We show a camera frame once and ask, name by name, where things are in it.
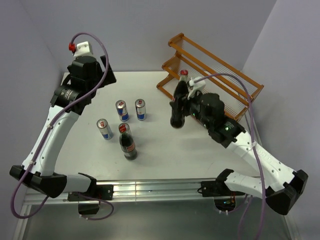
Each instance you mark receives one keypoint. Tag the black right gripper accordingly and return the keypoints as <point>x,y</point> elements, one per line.
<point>199,97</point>

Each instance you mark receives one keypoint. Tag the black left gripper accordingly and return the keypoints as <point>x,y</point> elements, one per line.
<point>110,78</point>

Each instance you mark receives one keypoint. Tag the cola glass bottle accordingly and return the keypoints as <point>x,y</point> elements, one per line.
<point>127,143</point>
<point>177,118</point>

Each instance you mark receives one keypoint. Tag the energy drink can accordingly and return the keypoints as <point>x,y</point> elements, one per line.
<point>104,128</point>
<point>122,111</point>
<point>140,108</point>

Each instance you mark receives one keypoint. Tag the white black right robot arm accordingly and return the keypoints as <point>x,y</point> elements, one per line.
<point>279,186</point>

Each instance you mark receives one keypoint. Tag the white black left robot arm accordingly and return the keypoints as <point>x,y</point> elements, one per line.
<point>67,104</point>

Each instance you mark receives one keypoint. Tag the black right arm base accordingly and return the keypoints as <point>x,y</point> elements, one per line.
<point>224,199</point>

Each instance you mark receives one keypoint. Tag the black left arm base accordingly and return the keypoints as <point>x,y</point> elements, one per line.
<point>89,204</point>

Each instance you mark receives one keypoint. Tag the orange wooden two-tier shelf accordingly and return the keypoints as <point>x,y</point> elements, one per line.
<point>229,83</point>

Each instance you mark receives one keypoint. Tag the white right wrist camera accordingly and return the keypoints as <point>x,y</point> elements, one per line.
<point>195,84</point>

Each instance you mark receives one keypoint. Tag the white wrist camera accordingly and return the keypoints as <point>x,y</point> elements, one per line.
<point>195,84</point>
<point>81,49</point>

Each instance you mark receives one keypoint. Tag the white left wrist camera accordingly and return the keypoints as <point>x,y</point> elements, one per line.
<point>81,49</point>

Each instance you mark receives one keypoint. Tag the aluminium mounting rail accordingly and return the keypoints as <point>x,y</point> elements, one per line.
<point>131,191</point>

